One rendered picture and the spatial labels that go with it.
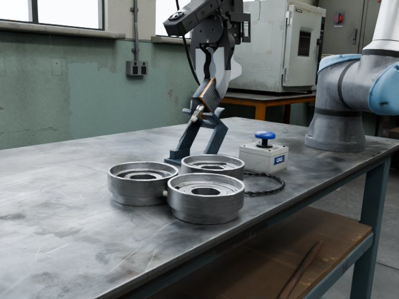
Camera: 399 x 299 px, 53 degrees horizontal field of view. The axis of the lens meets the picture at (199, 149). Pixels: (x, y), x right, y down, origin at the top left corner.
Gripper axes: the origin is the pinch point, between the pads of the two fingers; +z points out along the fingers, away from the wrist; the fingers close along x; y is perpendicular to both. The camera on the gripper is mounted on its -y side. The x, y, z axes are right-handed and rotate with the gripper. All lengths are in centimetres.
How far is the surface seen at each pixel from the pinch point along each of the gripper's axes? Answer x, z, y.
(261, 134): -6.2, 8.5, 6.9
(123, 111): 164, 24, 94
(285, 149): -9.0, 11.7, 10.9
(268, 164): -8.9, 13.7, 5.3
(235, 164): -7.6, 12.3, -2.7
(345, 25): 141, -38, 354
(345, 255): -11, 43, 36
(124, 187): -5.8, 11.4, -24.6
